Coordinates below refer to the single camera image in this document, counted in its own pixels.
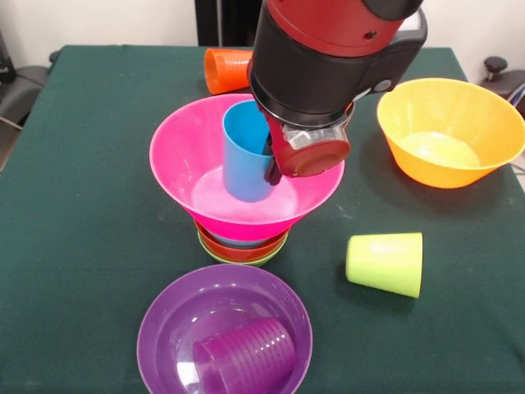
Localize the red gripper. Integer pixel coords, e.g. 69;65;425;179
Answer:
262;104;353;186

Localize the blue plastic cup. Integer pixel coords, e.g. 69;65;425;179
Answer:
221;100;276;204

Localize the pink plastic bowl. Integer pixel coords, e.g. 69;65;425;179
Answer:
148;93;346;242

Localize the blue plastic bowl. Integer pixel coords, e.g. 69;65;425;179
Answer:
211;232;266;250

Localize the orange plastic bowl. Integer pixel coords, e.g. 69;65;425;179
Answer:
194;221;291;263

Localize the orange plastic cup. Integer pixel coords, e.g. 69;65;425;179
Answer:
203;48;253;95

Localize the green plastic bowl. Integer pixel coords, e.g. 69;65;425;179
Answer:
197;229;288;268

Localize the lime green plastic cup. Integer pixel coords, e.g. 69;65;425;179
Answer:
345;231;424;299

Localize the purple plastic bowl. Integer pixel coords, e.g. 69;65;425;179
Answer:
136;263;314;394

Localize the purple plastic cup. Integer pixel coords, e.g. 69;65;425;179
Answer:
192;316;297;394

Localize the yellow plastic bowl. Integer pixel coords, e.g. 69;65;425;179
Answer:
377;77;525;190

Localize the dark green tablecloth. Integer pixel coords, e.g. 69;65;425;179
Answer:
0;44;525;394

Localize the black chair armrest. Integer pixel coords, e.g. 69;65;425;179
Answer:
482;56;525;112

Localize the grey chair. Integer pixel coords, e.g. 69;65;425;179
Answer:
0;30;54;132

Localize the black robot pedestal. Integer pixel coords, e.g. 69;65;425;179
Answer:
195;0;266;47

